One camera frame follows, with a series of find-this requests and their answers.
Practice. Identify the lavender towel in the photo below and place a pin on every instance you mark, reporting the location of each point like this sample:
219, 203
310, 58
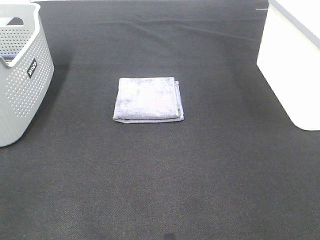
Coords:
148, 100

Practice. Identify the black table cloth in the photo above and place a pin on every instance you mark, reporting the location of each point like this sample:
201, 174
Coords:
235, 168

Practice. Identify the white storage bin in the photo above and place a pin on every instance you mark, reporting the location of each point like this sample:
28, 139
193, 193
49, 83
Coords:
289, 59

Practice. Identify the grey perforated laundry basket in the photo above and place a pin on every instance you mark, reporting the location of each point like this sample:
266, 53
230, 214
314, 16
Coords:
25, 80

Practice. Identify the blue cloth in basket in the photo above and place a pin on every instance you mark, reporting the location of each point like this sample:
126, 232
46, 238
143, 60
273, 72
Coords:
7, 56

